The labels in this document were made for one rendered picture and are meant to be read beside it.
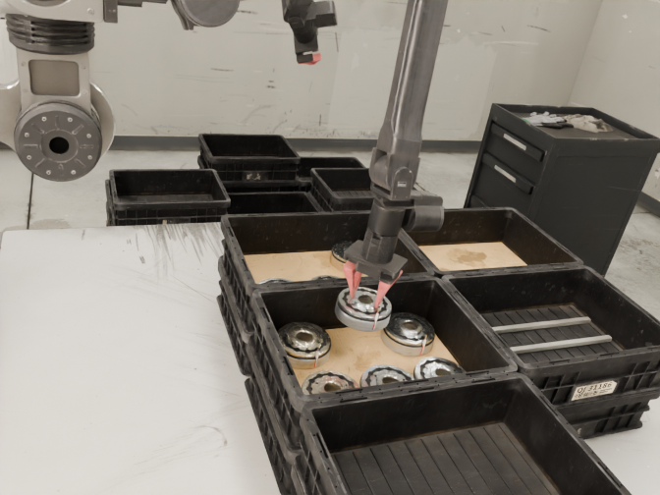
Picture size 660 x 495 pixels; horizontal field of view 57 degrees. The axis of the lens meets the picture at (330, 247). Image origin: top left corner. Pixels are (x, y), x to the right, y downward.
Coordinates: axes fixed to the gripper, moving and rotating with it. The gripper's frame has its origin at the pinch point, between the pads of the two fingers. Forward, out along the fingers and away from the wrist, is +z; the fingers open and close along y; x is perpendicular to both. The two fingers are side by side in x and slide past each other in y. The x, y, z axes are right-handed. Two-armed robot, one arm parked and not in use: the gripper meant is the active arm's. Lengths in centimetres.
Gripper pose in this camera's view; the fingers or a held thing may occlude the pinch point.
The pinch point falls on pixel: (365, 298)
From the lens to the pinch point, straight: 113.7
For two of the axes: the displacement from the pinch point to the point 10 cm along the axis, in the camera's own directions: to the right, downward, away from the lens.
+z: -1.8, 8.6, 4.7
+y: -8.8, -3.6, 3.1
